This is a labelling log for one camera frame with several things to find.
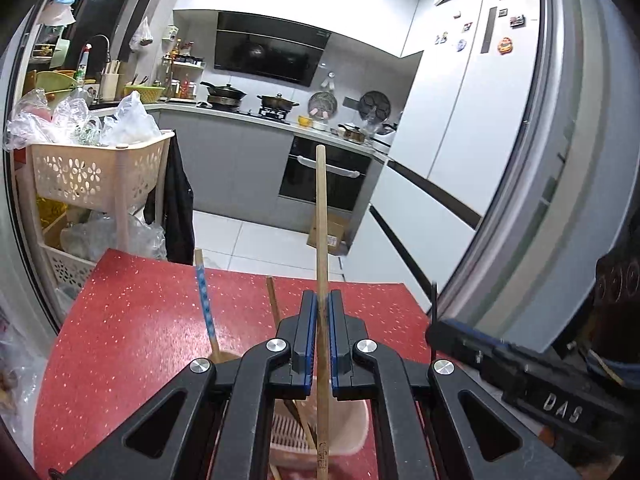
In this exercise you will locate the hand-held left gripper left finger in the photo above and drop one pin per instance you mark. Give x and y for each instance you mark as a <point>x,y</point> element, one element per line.
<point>309,345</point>

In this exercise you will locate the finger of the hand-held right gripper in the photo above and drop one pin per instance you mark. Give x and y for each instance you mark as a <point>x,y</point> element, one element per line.
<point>460,337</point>

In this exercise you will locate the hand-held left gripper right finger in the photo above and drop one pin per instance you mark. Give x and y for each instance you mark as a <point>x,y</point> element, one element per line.
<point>335,350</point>

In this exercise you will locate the black chopstick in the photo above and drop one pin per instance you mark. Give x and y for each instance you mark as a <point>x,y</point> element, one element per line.
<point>434,300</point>

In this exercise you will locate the plain wooden chopstick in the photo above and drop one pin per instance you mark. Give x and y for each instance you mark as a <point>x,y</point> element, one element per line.
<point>322,260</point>
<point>272,300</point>

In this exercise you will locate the beige plastic utensil holder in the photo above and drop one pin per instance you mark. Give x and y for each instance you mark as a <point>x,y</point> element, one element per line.
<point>345,425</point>

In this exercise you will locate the blue patterned wooden chopstick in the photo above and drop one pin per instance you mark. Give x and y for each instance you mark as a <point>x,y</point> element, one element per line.
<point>205,295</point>

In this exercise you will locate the cardboard box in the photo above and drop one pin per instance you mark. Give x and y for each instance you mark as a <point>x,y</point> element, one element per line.
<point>335,230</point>

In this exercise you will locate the black built-in oven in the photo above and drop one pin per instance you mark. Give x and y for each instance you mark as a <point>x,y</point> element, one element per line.
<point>320,175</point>

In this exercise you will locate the grey kitchen counter cabinet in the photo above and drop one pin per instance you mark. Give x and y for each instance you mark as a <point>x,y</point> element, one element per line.
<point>235,165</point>

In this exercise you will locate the black hanging cloth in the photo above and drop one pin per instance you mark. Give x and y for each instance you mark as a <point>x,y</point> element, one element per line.
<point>177,200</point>

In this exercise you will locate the small brass pot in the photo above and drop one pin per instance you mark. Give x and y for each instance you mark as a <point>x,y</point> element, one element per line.
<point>352,134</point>

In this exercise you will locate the clear plastic bag in trolley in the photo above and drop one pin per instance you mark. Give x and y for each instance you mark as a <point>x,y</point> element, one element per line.
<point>115,235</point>

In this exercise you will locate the yellow bowl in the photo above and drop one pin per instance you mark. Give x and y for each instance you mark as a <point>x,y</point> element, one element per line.
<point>306,121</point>

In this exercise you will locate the white refrigerator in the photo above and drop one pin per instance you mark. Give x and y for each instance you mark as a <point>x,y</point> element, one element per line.
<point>460,110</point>

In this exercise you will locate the round hanging steamer rack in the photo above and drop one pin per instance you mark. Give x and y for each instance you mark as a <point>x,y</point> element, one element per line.
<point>322,105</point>

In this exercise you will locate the steel pot with lid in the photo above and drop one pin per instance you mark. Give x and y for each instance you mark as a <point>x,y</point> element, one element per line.
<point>277,102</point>

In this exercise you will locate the round hanging divided pan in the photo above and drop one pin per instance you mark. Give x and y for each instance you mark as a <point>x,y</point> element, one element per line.
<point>375,105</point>

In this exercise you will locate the black wok with lid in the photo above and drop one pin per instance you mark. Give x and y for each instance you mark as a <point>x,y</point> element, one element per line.
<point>225,92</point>

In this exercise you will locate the beige flower-cutout basket trolley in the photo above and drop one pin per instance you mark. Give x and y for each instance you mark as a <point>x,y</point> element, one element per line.
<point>90,175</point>

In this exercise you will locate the black range hood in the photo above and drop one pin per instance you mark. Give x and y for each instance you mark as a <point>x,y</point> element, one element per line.
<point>270,55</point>

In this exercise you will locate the plastic bag of food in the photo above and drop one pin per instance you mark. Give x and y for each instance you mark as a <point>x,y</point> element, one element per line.
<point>15,370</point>

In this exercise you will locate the group of fridge magnets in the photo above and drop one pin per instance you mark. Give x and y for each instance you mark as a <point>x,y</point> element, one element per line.
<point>506,46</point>

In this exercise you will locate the green plastic basket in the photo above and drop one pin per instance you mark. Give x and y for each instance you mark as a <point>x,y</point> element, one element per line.
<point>145,92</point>

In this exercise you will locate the beige knife block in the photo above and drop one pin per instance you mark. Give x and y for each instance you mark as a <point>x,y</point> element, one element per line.
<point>110,85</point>

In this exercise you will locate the white upper kitchen cabinets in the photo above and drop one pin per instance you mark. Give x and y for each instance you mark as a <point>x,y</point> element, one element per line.
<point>300,5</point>

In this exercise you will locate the clear crumpled plastic bag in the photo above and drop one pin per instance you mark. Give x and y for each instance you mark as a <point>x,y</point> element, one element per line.
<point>40,120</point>

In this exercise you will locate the hanging white plastic bag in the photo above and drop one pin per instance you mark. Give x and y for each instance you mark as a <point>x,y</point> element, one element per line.
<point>141,35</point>

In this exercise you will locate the curved kitchen faucet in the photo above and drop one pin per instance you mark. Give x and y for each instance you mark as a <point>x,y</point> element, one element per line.
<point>95,42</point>

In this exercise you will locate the grey sliding door frame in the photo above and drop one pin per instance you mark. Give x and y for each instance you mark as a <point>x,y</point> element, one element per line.
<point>575,135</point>

